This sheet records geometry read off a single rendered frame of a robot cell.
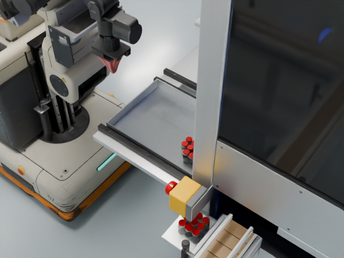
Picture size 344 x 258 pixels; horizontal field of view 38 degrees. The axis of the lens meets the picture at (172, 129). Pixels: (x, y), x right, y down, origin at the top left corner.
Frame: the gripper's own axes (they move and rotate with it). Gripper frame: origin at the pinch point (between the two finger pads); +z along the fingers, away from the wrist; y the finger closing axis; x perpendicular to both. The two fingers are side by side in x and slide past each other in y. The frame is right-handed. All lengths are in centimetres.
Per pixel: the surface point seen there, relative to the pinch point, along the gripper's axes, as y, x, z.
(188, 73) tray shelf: 4.2, 31.8, 21.2
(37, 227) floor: -46, -20, 108
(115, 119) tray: 0.1, -2.3, 19.2
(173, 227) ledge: 38.8, -21.3, 21.8
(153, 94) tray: 1.6, 15.4, 20.9
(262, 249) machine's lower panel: 62, -12, 22
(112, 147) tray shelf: 6.4, -10.6, 21.2
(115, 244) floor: -10, -4, 109
